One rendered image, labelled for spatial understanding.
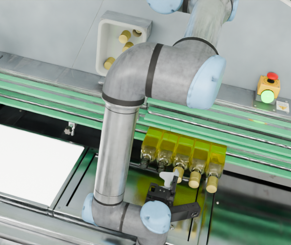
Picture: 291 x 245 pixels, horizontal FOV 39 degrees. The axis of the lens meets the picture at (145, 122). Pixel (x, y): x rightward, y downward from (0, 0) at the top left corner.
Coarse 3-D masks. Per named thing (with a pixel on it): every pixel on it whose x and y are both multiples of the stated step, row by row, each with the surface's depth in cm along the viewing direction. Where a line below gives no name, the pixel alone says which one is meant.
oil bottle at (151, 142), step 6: (150, 126) 146; (150, 132) 144; (156, 132) 144; (162, 132) 145; (144, 138) 141; (150, 138) 141; (156, 138) 141; (144, 144) 138; (150, 144) 138; (156, 144) 139; (144, 150) 136; (150, 150) 136; (156, 150) 137
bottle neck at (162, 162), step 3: (159, 159) 136; (162, 159) 135; (165, 159) 135; (159, 162) 134; (162, 162) 134; (165, 162) 134; (159, 165) 132; (162, 165) 133; (165, 165) 133; (156, 168) 132; (159, 168) 134; (162, 168) 132; (165, 168) 133; (156, 171) 133; (159, 171) 133; (162, 171) 133
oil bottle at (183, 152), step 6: (180, 138) 143; (186, 138) 144; (192, 138) 144; (180, 144) 140; (186, 144) 141; (192, 144) 141; (180, 150) 138; (186, 150) 138; (174, 156) 136; (180, 156) 135; (186, 156) 136; (174, 162) 136; (180, 162) 135; (186, 162) 135; (186, 168) 136
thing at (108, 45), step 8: (104, 24) 144; (112, 24) 148; (120, 24) 140; (128, 24) 139; (104, 32) 147; (112, 32) 150; (120, 32) 149; (144, 32) 139; (104, 40) 149; (112, 40) 152; (128, 40) 150; (136, 40) 150; (144, 40) 141; (104, 48) 152; (112, 48) 154; (120, 48) 153; (96, 56) 149; (104, 56) 155; (112, 56) 156; (96, 64) 151; (104, 72) 153
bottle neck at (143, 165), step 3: (144, 156) 135; (147, 156) 135; (150, 156) 136; (141, 159) 134; (144, 159) 134; (147, 159) 134; (150, 159) 137; (141, 162) 133; (144, 162) 132; (147, 162) 133; (141, 165) 134; (144, 165) 135; (147, 165) 133; (141, 168) 134; (144, 168) 134
